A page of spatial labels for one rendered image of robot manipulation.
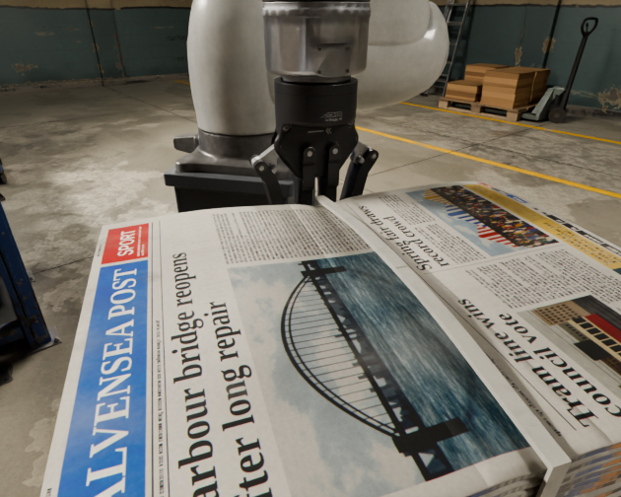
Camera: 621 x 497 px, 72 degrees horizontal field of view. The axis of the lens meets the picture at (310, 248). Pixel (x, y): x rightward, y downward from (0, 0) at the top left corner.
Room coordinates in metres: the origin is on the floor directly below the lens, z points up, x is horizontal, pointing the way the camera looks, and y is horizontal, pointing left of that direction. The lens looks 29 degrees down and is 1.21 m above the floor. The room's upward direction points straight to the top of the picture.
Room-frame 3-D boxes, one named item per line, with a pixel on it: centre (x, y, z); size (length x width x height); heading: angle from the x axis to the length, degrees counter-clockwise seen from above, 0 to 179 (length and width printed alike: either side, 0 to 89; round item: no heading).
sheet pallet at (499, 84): (6.31, -2.56, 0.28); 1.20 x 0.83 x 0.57; 39
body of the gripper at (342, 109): (0.41, 0.00, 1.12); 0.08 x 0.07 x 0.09; 109
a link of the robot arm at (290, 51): (0.41, 0.00, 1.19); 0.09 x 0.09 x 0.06
